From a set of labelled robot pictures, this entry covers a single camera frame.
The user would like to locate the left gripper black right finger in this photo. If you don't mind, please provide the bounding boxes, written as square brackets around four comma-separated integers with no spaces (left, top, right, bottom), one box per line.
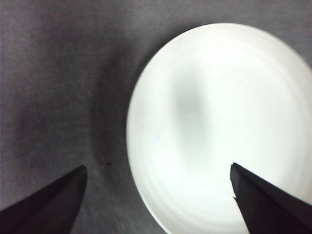
[230,162,312,234]

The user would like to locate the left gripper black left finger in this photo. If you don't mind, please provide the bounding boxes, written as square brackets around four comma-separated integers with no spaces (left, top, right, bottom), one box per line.
[0,165,88,234]

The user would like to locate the white round plate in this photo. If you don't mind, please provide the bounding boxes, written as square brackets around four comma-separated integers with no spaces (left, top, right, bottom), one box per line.
[126,22,312,234]

